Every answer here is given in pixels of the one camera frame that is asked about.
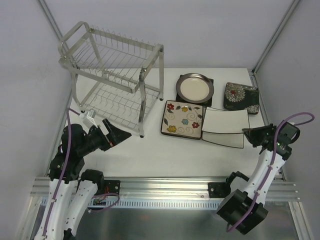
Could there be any round cream plate brown rim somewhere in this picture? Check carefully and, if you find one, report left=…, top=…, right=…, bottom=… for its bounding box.
left=175, top=72, right=215, bottom=104

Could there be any aluminium frame post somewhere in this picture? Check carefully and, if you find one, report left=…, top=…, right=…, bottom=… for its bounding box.
left=251, top=0, right=301, bottom=76
left=36, top=0, right=63, bottom=41

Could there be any steel two-tier dish rack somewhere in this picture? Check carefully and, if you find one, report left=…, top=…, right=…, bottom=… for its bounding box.
left=58, top=21, right=164, bottom=138

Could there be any white square plate black rim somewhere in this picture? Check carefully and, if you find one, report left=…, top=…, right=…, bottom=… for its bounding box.
left=202, top=108, right=250, bottom=134

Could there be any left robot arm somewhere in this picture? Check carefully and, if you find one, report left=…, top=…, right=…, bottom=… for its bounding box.
left=34, top=118, right=132, bottom=240

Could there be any left aluminium frame post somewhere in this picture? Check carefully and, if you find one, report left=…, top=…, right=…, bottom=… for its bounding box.
left=36, top=0, right=63, bottom=41

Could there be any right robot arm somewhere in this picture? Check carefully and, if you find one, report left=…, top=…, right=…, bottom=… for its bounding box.
left=217, top=121, right=300, bottom=235

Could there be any slotted cable duct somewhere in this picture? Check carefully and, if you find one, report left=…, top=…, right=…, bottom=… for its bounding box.
left=39, top=198, right=227, bottom=210

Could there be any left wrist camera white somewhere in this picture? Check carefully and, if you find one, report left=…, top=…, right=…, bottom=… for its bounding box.
left=79, top=109, right=98, bottom=129

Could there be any black dahlia square plate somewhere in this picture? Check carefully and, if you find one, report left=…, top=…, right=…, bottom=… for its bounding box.
left=223, top=82, right=260, bottom=115

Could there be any aluminium mounting rail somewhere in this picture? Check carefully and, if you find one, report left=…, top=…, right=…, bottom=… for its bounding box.
left=29, top=176, right=300, bottom=201

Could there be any cream floral square plate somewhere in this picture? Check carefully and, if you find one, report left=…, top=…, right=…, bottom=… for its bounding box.
left=160, top=100, right=205, bottom=140

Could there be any right aluminium frame post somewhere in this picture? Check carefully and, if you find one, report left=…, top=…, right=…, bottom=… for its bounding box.
left=251, top=0, right=301, bottom=76

